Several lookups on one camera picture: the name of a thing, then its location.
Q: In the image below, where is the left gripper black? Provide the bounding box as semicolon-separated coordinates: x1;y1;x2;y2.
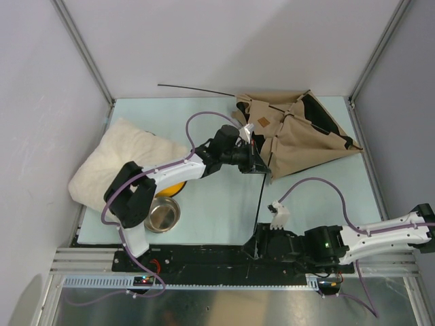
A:
220;139;270;174

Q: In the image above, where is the black tent pole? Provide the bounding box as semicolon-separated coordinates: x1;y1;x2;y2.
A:
247;172;268;283
157;84;236;97

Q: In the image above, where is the beige fabric pet tent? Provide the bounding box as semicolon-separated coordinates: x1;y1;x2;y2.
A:
232;90;363;182

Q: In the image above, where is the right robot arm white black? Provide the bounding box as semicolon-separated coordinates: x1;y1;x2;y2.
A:
242;204;434;274

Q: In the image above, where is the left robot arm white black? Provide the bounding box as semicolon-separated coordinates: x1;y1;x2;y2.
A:
102;124;270;271

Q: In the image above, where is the yellow pet bowl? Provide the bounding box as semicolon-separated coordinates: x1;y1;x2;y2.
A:
156;181;186;198

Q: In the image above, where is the stainless steel pet bowl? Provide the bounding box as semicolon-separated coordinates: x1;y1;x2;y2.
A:
144;197;181;233

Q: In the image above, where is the cream plush cushion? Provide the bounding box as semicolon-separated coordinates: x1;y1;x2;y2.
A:
68;118;188;212

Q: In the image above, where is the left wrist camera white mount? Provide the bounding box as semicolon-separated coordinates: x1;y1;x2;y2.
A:
237;124;255;145

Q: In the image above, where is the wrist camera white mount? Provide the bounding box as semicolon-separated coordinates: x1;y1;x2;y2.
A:
237;124;255;145
268;200;290;230

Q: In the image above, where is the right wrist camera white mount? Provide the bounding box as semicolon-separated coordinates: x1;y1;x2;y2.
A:
268;200;290;230

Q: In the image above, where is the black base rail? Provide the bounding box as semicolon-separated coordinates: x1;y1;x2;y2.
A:
111;244;355;287

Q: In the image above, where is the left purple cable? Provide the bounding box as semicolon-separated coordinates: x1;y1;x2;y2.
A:
63;110;242;305

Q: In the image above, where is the right aluminium frame post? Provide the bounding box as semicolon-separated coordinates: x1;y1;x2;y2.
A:
348;0;414;108

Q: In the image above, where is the aluminium frame post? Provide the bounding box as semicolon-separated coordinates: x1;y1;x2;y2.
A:
50;0;115;108
348;0;414;108

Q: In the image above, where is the white slotted cable duct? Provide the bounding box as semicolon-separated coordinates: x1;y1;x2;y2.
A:
63;275;341;291

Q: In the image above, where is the left aluminium frame post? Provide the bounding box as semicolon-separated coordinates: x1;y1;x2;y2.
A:
50;0;115;108

